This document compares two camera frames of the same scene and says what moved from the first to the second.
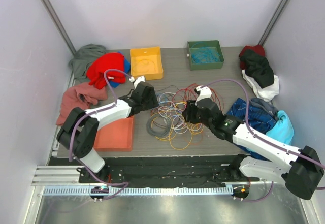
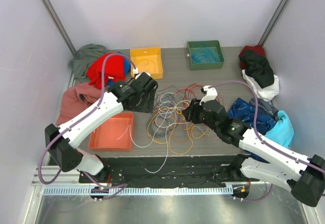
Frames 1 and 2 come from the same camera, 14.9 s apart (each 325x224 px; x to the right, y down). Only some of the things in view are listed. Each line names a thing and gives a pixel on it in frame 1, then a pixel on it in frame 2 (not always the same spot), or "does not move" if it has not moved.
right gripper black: [189, 113] does not move
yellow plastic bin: [147, 62] does not move
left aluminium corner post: [54, 16] does not move
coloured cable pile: [178, 123] -> [150, 144]
